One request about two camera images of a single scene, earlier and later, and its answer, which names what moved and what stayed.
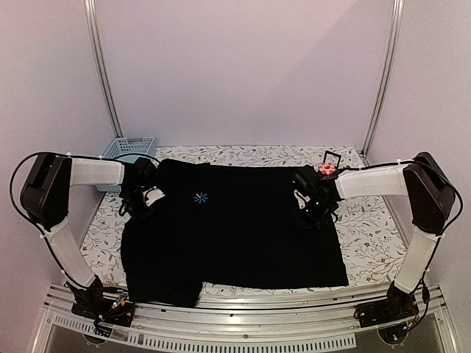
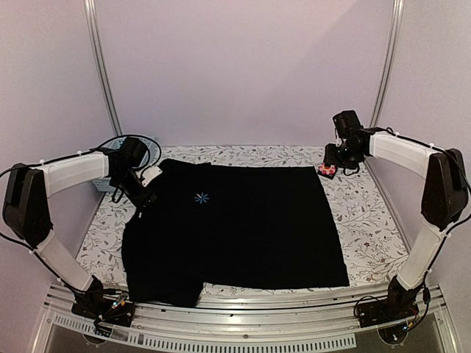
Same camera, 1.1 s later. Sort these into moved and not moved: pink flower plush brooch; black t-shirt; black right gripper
Moved: black right gripper
Not moved: pink flower plush brooch; black t-shirt
